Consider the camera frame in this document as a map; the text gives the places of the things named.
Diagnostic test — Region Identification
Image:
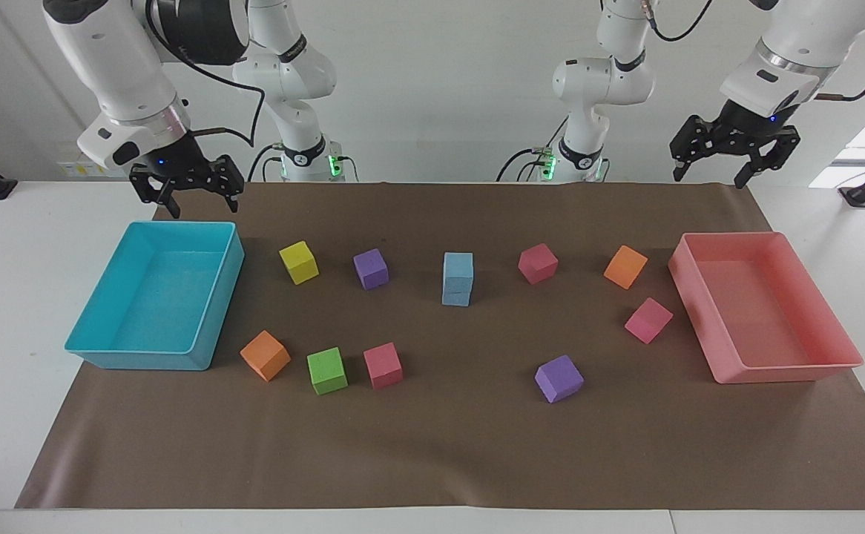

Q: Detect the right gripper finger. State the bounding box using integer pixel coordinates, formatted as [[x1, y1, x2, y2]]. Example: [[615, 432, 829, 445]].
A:
[[205, 155, 246, 216], [129, 165, 183, 220]]

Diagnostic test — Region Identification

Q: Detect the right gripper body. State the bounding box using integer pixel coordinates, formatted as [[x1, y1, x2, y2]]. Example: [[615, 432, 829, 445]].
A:
[[138, 132, 215, 187]]

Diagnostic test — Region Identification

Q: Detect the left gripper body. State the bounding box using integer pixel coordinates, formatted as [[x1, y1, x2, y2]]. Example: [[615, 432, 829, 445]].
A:
[[714, 99, 797, 154]]

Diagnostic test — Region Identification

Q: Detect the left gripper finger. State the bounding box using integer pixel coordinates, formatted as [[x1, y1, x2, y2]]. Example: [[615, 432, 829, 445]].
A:
[[733, 127, 801, 191], [669, 114, 725, 183]]

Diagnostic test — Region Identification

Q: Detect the blue plastic tray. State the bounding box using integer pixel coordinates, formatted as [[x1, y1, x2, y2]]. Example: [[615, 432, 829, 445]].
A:
[[65, 220, 246, 372]]

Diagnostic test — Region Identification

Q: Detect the yellow foam block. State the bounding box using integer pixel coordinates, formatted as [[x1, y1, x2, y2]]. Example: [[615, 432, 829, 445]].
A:
[[278, 240, 320, 286]]

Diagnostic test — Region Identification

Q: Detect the orange foam block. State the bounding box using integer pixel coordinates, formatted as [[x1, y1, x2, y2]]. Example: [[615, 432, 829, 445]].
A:
[[239, 329, 292, 383], [602, 245, 649, 291]]

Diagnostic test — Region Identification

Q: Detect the pink plastic tray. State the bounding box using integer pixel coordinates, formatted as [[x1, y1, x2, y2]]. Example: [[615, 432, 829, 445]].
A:
[[668, 231, 865, 385]]

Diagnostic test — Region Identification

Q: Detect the purple foam block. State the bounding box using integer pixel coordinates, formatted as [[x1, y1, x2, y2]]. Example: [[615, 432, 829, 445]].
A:
[[534, 354, 585, 405], [352, 248, 391, 291]]

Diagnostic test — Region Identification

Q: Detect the pink foam block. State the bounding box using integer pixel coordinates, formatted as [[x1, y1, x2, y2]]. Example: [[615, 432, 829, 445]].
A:
[[363, 342, 404, 391], [517, 243, 560, 286], [623, 297, 675, 346]]

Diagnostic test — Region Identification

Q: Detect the green foam block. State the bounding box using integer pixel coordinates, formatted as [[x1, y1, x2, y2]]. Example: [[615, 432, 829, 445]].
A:
[[306, 346, 349, 396]]

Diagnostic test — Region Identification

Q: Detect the black cable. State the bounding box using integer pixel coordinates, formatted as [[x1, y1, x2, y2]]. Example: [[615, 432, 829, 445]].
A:
[[817, 33, 865, 102], [145, 0, 267, 149], [496, 148, 553, 183], [245, 143, 286, 183], [645, 0, 716, 43]]

